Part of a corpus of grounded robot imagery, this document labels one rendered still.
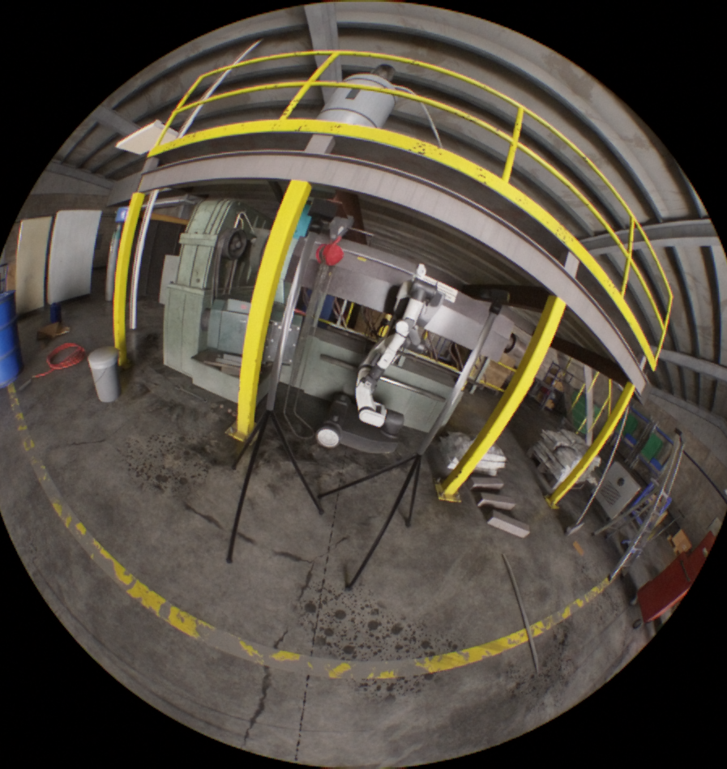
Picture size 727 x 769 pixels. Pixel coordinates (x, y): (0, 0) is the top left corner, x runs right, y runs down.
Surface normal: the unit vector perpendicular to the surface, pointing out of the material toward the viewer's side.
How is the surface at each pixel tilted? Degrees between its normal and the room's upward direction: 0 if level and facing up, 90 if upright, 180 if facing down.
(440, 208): 90
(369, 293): 90
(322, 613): 0
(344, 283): 90
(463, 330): 90
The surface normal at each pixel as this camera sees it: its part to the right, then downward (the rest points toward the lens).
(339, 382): -0.05, 0.40
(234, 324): 0.27, 0.49
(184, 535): 0.33, -0.86
